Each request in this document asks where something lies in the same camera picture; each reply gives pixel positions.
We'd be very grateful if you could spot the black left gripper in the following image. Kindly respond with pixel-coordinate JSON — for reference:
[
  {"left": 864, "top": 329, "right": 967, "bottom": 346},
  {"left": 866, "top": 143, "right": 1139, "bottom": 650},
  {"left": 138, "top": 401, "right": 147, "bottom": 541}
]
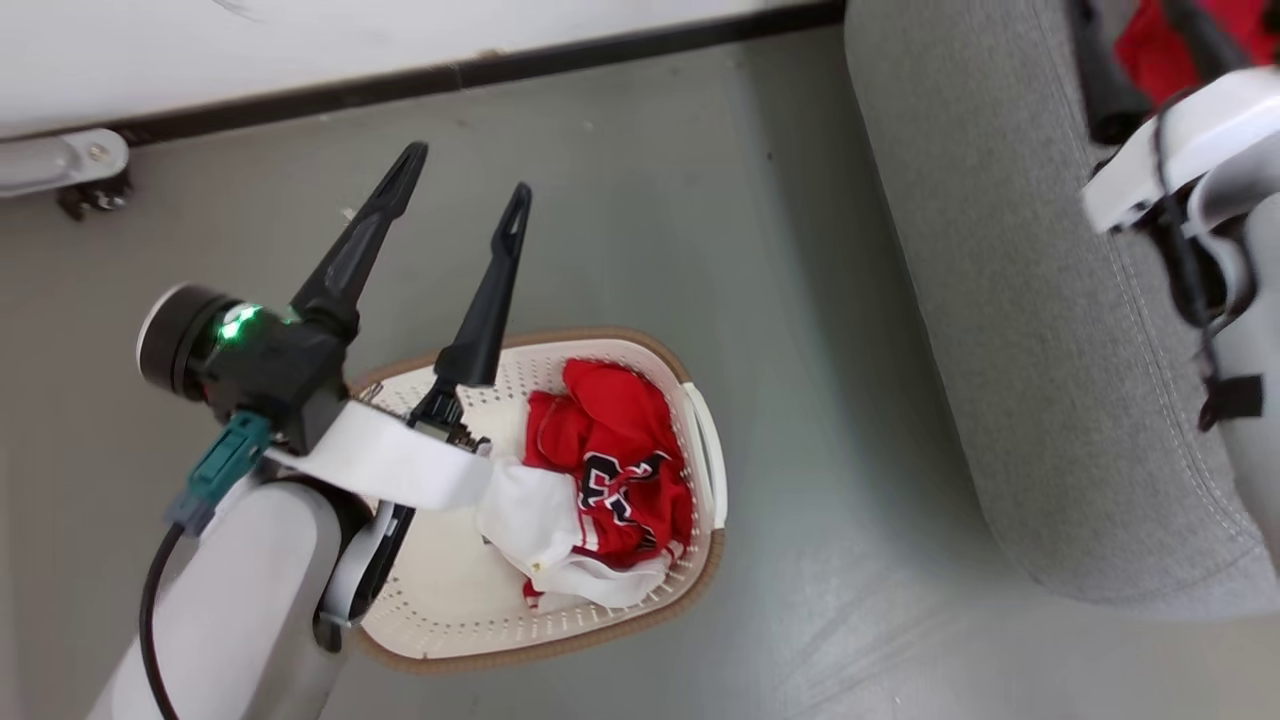
[{"left": 138, "top": 141, "right": 533, "bottom": 456}]

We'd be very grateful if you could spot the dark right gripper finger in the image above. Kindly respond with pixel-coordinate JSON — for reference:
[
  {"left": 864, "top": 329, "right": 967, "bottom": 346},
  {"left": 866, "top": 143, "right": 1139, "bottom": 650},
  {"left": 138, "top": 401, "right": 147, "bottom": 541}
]
[
  {"left": 1163, "top": 0, "right": 1253, "bottom": 83},
  {"left": 1065, "top": 0, "right": 1153, "bottom": 147}
]

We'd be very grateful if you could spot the plain red garment white band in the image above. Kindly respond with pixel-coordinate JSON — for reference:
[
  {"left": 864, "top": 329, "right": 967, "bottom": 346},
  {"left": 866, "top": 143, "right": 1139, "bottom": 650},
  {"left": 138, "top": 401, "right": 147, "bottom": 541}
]
[{"left": 1113, "top": 0, "right": 1280, "bottom": 107}]

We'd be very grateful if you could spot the red jersey with number print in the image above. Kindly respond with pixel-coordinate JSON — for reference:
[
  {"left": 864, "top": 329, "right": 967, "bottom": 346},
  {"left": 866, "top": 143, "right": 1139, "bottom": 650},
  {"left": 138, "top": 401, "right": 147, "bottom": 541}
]
[{"left": 522, "top": 358, "right": 696, "bottom": 571}]

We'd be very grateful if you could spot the grey fabric sofa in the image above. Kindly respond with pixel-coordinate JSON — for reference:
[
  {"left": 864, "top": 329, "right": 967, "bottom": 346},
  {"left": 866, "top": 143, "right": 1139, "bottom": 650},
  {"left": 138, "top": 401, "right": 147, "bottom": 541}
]
[{"left": 845, "top": 0, "right": 1280, "bottom": 621}]

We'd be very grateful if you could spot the black baseboard strip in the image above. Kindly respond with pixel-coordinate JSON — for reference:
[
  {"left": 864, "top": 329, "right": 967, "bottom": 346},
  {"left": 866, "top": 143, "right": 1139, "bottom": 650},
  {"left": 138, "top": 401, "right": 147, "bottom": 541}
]
[{"left": 100, "top": 0, "right": 849, "bottom": 151}]

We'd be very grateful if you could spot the cream perforated laundry basket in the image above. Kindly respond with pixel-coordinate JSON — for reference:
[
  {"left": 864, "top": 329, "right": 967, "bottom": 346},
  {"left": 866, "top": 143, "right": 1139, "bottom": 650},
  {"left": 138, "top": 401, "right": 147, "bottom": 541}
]
[{"left": 345, "top": 328, "right": 729, "bottom": 673}]

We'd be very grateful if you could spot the black caster wheel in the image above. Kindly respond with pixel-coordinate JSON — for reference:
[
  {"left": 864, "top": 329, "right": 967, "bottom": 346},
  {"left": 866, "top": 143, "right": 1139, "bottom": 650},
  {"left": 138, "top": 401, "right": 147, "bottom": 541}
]
[{"left": 57, "top": 170, "right": 134, "bottom": 223}]

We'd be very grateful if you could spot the grey metal leg with caster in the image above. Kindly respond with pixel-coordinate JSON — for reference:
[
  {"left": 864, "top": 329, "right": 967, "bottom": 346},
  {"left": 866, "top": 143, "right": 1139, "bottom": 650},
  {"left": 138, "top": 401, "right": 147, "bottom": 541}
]
[{"left": 0, "top": 128, "right": 131, "bottom": 199}]

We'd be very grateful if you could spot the teal cable connector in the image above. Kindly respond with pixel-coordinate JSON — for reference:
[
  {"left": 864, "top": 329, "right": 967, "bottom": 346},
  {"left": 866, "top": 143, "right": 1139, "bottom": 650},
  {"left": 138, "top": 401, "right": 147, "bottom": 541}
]
[{"left": 165, "top": 410, "right": 273, "bottom": 538}]

